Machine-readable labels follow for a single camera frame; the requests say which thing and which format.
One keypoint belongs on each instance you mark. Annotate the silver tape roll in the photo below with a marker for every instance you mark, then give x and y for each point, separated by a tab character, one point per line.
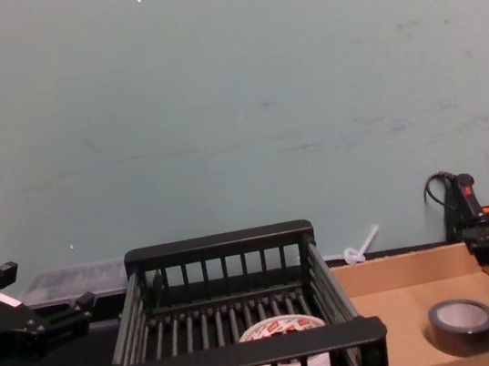
460	335

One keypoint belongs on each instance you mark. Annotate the white tape roll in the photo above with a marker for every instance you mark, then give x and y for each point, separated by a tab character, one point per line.
275	328

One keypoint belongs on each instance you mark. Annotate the clear plastic case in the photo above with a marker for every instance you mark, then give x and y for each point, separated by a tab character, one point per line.
75	279

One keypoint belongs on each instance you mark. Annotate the shallow brown cardboard tray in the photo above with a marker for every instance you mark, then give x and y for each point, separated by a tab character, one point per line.
400	298

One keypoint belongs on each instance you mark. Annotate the black rack with steel bars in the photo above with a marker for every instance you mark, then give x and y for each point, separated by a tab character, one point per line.
233	355

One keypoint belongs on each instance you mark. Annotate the plain pale wall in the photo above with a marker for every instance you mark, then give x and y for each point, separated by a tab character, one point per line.
214	104

